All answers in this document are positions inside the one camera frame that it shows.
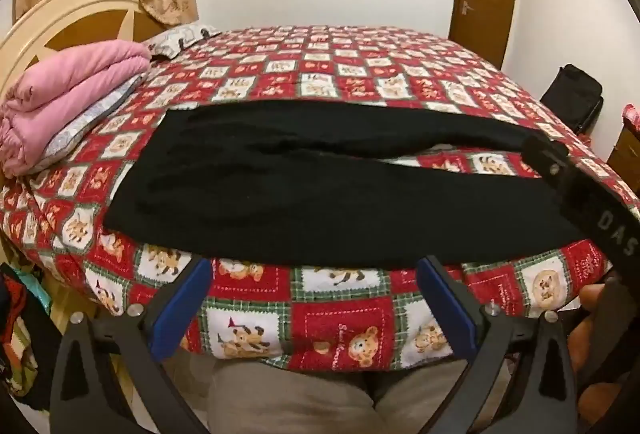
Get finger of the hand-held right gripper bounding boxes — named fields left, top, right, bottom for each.
left=520, top=133, right=593, bottom=220

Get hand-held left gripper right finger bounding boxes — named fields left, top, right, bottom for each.
left=415, top=254, right=582, bottom=434

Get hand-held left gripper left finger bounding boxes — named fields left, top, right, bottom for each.
left=50, top=256, right=216, bottom=434

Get black pants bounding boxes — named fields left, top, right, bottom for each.
left=102, top=99, right=588, bottom=270

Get person's right hand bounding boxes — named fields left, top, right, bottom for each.
left=567, top=283, right=617, bottom=367

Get black bag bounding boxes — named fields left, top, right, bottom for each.
left=540, top=63, right=604, bottom=135

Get wooden nightstand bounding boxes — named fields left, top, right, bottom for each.
left=607, top=119, right=640, bottom=192

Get red patterned cloth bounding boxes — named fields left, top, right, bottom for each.
left=621, top=104, right=640, bottom=135

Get person's beige trousers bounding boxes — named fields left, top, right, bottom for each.
left=165, top=354, right=516, bottom=434

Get pile of colourful clothes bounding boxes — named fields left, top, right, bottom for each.
left=0, top=264, right=57, bottom=411

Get grey patterned pillow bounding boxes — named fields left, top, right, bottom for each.
left=30, top=71, right=148, bottom=175

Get folded pink blanket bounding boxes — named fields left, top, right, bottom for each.
left=0, top=40, right=152, bottom=179

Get red printed bear blanket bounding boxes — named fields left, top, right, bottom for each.
left=0, top=25, right=640, bottom=372

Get white patterned pillow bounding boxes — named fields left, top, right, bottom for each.
left=142, top=24, right=221, bottom=60

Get cream wooden headboard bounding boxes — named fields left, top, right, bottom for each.
left=0, top=0, right=166, bottom=100

